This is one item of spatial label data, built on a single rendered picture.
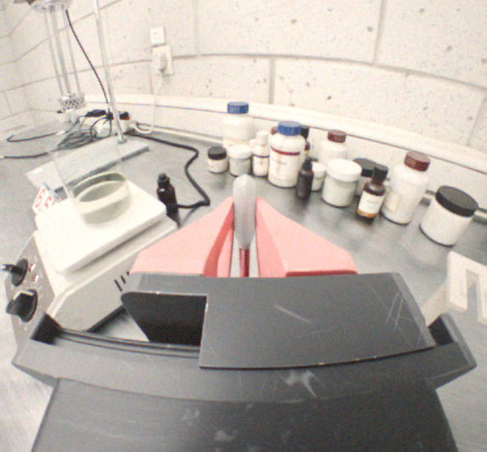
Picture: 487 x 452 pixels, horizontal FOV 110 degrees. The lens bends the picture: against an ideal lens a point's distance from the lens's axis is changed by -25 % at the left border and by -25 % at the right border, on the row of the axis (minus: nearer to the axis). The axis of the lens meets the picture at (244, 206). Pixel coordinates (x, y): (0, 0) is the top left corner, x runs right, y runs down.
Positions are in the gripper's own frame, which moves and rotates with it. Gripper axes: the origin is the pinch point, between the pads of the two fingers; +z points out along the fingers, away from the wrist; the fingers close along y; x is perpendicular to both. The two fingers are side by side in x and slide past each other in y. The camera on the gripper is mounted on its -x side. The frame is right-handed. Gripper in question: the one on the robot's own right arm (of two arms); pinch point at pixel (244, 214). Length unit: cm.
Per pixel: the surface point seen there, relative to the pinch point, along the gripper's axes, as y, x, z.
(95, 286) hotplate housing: 13.5, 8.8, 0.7
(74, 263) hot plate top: 14.1, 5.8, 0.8
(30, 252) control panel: 24.0, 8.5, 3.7
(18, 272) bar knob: 23.5, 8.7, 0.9
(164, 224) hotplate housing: 8.4, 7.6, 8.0
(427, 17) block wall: -32.2, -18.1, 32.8
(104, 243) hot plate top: 12.3, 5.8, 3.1
